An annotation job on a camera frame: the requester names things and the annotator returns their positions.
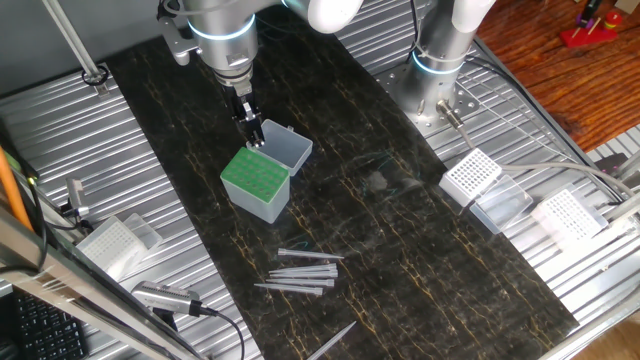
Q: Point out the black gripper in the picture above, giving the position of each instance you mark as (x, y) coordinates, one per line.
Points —
(239, 102)

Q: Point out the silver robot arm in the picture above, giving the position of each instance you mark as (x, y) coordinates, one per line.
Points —
(225, 30)

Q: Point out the green pipette tip holder box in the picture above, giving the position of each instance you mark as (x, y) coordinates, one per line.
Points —
(255, 175)

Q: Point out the white pipette tip rack box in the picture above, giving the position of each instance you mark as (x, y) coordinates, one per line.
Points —
(112, 245)
(567, 217)
(470, 175)

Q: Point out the black marble mat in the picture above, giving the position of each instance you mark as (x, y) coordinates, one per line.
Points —
(375, 250)

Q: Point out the slim metal pole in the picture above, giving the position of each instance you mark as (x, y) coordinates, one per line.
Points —
(72, 40)

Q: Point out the black keyboard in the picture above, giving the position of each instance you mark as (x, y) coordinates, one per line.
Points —
(45, 332)

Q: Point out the small dark electronic box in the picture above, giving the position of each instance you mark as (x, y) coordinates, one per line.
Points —
(615, 162)

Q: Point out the aluminium profile bar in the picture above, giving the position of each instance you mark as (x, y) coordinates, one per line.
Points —
(627, 205)

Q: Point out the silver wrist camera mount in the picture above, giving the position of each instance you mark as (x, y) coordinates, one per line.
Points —
(177, 45)

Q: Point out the metal pole foot bracket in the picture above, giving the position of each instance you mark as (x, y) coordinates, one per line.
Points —
(102, 90)

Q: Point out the grey vented depth camera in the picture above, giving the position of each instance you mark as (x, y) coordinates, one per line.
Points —
(165, 297)

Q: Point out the small metal foot bracket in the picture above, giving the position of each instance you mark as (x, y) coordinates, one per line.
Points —
(76, 192)

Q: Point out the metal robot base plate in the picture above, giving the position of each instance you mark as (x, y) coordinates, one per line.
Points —
(465, 102)

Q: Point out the aluminium frame strut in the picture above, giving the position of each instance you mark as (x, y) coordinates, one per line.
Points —
(75, 285)

